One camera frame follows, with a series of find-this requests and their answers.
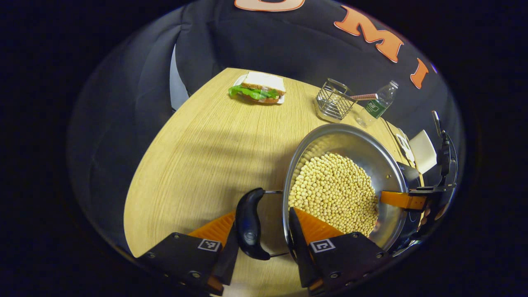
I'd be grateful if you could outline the clear plastic water bottle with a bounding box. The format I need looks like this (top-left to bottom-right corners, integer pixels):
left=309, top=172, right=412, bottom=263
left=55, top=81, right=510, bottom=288
left=356, top=80, right=399, bottom=128

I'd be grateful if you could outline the white divided dish with beans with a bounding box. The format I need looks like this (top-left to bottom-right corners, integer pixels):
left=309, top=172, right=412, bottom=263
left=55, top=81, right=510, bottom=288
left=395, top=132, right=415, bottom=162

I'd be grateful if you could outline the white toaster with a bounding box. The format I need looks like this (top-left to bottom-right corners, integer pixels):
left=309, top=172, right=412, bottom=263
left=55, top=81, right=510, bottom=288
left=408, top=130, right=438, bottom=174

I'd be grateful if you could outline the pile of soybeans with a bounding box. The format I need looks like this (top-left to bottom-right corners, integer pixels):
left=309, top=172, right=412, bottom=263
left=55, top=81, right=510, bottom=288
left=288, top=152, right=379, bottom=236

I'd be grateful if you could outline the stainless steel pot black handle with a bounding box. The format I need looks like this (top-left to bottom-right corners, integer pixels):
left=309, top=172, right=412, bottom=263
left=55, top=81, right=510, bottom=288
left=235, top=123, right=413, bottom=261

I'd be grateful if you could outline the sandwich with lettuce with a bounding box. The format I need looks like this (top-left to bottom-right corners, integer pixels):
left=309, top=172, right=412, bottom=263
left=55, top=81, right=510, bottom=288
left=228, top=71, right=286, bottom=104

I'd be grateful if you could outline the metal wire basket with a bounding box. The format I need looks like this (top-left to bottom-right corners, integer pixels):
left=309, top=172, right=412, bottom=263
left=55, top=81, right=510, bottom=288
left=315, top=78, right=356, bottom=123

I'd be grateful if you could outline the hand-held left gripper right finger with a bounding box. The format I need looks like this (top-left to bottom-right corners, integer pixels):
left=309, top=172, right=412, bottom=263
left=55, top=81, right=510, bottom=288
left=288, top=207, right=393, bottom=296

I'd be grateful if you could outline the white plate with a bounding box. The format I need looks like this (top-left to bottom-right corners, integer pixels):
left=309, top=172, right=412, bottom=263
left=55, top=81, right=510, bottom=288
left=233, top=73, right=286, bottom=105

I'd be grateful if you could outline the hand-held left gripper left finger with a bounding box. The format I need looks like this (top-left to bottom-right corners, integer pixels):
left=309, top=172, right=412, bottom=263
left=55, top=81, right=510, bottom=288
left=136, top=211, right=240, bottom=297

